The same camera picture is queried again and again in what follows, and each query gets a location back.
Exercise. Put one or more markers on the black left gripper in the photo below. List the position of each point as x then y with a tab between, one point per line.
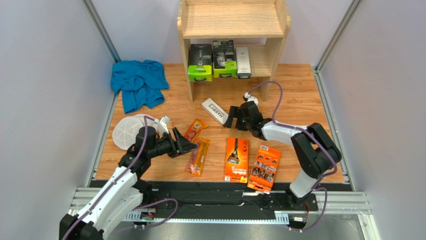
181	145

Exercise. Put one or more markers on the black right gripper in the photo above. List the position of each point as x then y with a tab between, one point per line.
240	114

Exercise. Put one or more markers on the white Harry's razor box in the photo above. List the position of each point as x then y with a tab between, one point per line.
215	111

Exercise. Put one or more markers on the tall white razor box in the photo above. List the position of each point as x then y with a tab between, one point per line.
243	63

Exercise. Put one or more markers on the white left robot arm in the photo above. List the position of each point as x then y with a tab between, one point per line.
125	191

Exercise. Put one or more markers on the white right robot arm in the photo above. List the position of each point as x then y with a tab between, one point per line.
317	153

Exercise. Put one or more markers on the wooden two-tier shelf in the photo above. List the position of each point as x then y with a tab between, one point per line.
238	20

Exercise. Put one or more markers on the long orange Bic razor bag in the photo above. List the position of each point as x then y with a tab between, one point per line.
198	156

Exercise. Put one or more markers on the orange Gillette Fusion5 razor box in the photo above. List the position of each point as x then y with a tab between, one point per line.
236	167

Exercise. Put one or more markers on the green black razor box right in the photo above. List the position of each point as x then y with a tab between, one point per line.
224	59

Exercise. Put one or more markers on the green black razor box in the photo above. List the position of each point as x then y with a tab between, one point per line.
200	63
224	59

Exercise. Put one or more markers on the white round mesh lid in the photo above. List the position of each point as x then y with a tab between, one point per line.
125	132

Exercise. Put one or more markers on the orange Gillette cartridge box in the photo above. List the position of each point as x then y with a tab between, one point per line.
264	170

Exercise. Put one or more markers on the green black razor box left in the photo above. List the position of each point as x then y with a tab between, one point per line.
200	63

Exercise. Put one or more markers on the blue crumpled cloth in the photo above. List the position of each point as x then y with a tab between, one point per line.
140	83

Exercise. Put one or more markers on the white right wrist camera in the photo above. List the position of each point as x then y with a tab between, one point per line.
249	98

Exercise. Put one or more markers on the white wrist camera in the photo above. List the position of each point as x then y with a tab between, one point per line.
249	98
162	125

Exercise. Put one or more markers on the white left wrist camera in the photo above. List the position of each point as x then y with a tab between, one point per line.
162	125

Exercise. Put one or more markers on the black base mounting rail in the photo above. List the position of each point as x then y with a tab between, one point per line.
224	201

